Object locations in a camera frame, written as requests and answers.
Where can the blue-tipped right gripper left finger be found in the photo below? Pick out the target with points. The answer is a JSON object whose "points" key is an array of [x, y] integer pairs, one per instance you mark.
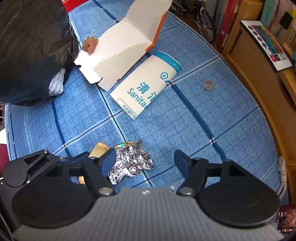
{"points": [[95, 171]]}

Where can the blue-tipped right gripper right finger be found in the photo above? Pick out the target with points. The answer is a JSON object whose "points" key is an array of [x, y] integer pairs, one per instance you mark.
{"points": [[194, 172]]}

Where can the gold yellow snack bag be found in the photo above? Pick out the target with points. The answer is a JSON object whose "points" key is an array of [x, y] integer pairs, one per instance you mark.
{"points": [[98, 151]]}

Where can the silver foil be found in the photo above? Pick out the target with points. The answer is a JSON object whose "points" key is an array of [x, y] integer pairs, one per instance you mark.
{"points": [[131, 159]]}

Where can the white torn cardboard box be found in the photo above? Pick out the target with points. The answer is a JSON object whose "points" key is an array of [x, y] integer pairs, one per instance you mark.
{"points": [[122, 45]]}

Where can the row of upright books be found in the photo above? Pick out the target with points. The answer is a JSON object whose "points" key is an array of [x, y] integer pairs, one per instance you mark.
{"points": [[228, 14]]}

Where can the blue checkered tablecloth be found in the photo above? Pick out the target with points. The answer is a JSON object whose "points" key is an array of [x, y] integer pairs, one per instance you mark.
{"points": [[224, 123]]}

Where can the silver coin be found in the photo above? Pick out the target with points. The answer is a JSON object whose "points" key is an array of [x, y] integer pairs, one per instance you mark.
{"points": [[208, 85]]}

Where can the wooden desk shelf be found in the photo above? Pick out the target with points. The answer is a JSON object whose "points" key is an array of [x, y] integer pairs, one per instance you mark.
{"points": [[274, 92]]}

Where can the brown cookie crumb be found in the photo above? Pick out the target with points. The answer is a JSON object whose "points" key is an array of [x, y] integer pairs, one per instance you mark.
{"points": [[89, 45]]}

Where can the black trash bag bin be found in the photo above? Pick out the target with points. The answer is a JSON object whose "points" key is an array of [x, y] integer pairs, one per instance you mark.
{"points": [[37, 42]]}

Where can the white remote control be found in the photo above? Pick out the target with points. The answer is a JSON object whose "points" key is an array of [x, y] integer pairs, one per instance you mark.
{"points": [[273, 52]]}

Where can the miniature black bicycle model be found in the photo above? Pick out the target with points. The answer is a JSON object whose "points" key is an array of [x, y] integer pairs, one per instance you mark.
{"points": [[201, 17]]}

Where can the red box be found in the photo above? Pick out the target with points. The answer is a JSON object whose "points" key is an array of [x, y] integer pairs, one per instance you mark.
{"points": [[69, 5]]}

